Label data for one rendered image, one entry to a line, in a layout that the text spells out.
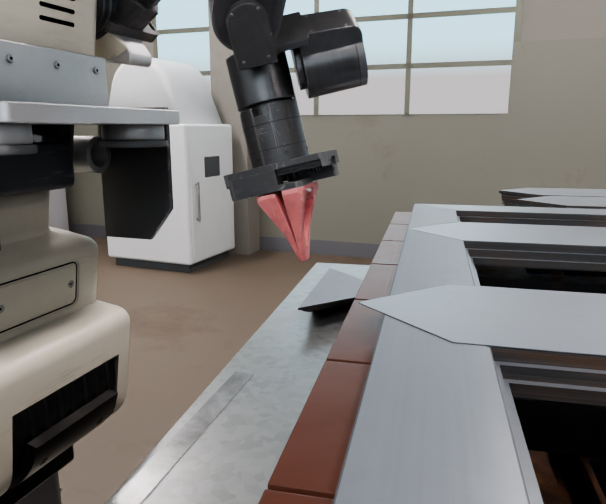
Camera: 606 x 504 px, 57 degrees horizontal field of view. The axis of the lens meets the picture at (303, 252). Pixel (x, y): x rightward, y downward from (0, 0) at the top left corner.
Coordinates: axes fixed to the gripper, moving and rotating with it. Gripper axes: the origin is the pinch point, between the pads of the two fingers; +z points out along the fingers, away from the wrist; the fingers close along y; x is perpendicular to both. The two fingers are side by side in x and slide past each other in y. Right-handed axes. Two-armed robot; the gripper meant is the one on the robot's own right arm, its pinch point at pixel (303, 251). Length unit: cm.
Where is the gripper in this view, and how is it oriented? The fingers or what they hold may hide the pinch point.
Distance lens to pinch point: 56.0
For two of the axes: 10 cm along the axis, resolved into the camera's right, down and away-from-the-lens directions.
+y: -9.4, 1.8, 2.8
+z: 2.3, 9.6, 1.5
